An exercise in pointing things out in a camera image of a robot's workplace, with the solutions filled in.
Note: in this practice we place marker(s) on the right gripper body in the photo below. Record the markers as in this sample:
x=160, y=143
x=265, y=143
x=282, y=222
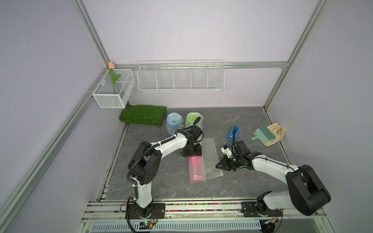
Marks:
x=232, y=162

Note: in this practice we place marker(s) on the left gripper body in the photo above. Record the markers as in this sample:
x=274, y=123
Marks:
x=193, y=150

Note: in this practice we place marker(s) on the bubble wrap sheet stack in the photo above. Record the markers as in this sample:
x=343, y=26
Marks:
x=211, y=159

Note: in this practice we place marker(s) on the blue tape dispenser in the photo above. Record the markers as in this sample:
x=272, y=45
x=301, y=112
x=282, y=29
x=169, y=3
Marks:
x=233, y=133

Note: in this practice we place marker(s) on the pink plastic wine glass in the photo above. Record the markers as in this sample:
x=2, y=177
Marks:
x=197, y=169

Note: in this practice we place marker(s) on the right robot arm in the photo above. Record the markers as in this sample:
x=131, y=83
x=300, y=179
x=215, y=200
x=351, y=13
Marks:
x=306, y=193

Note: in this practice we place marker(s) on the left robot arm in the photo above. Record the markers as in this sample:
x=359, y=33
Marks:
x=144, y=165

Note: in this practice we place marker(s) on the green dustpan brush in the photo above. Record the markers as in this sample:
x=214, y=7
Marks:
x=263, y=134

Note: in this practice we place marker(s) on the green artificial grass mat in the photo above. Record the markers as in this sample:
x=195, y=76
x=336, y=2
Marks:
x=144, y=115

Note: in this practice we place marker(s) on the white mesh basket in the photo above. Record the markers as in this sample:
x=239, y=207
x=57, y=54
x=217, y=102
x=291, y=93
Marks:
x=104, y=93

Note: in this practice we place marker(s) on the artificial pink tulip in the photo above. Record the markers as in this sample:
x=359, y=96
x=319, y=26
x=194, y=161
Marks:
x=114, y=77

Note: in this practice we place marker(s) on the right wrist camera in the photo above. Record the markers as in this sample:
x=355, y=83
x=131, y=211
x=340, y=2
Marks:
x=226, y=150

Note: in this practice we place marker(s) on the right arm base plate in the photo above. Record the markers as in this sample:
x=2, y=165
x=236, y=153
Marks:
x=258, y=209

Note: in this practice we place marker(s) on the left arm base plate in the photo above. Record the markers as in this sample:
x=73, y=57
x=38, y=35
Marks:
x=152, y=211

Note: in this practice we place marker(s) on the white wire shelf rack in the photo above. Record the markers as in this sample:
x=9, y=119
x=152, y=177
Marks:
x=181, y=75

